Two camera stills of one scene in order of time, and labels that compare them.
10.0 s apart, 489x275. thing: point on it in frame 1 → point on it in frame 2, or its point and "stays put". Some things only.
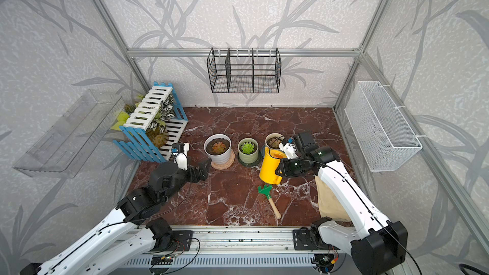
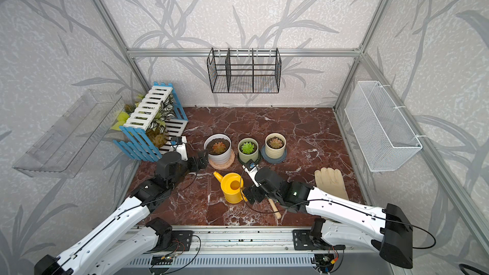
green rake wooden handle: (267, 191) stays put
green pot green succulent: (248, 150) stays put
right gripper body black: (293, 167) → (257, 195)
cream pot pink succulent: (272, 141) stays put
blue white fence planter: (150, 125) stays put
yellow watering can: (270, 162) → (232, 184)
